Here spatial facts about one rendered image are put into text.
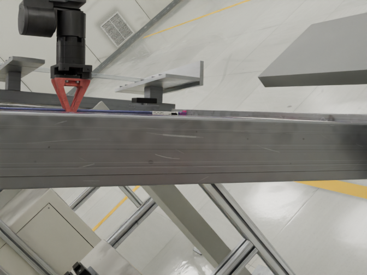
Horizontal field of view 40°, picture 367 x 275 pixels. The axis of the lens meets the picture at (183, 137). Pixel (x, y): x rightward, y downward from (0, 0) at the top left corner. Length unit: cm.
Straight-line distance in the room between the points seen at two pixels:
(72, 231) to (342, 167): 151
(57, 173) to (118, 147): 6
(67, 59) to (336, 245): 106
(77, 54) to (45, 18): 9
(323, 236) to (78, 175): 139
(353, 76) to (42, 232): 127
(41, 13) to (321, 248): 115
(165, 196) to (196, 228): 14
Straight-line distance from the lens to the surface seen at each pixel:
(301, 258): 174
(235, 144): 48
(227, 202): 131
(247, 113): 88
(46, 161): 43
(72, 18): 102
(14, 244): 190
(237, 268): 136
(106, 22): 893
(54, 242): 196
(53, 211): 194
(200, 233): 149
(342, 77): 117
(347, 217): 177
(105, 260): 110
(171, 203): 143
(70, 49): 101
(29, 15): 100
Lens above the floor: 105
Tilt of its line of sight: 18 degrees down
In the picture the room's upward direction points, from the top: 39 degrees counter-clockwise
